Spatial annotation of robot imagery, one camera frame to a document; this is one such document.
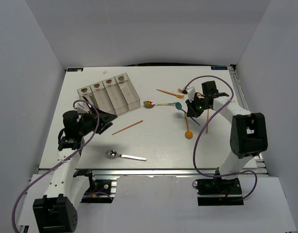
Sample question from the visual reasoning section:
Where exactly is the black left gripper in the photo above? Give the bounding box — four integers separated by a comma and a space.
78, 105, 117, 136

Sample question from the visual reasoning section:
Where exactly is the teal plastic spoon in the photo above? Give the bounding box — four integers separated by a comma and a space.
175, 102, 200, 126

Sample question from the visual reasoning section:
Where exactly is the orange plastic knife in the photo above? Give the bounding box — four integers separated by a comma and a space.
91, 94, 99, 109

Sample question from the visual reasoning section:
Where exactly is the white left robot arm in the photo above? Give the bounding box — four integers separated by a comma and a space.
33, 109, 117, 233

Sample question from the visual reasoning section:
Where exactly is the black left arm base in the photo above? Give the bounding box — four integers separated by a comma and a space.
82, 170, 114, 203

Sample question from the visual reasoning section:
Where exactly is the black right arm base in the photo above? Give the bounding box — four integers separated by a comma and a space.
192, 178, 244, 206

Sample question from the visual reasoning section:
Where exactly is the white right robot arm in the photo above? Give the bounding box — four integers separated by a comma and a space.
183, 81, 268, 194

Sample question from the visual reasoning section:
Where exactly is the orange plastic chopstick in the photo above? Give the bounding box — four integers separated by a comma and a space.
112, 120, 143, 135
206, 109, 210, 133

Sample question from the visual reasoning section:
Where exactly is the orange plastic spoon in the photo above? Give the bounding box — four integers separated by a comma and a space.
184, 114, 193, 139

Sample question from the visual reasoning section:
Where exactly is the clear four-compartment organizer tray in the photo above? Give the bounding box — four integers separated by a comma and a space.
77, 73, 140, 115

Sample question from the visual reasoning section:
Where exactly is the silver metal spoon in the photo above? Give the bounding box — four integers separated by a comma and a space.
105, 150, 147, 161

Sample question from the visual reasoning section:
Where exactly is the iridescent ornate metal spoon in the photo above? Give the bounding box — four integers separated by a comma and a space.
143, 100, 176, 109

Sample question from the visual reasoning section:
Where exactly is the blue label sticker right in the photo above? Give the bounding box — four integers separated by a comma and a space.
211, 66, 228, 70

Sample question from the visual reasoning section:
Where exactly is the blue label sticker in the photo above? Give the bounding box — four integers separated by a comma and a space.
66, 67, 83, 72
211, 66, 228, 70

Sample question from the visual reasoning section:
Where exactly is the blue label sticker left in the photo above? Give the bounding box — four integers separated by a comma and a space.
66, 67, 83, 72

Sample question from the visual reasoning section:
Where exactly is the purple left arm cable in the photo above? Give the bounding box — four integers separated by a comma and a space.
12, 100, 115, 233

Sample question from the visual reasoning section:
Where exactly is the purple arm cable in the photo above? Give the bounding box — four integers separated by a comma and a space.
12, 100, 115, 233
182, 75, 258, 201

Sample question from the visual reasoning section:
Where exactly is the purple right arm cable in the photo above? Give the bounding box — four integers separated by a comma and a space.
182, 75, 258, 201

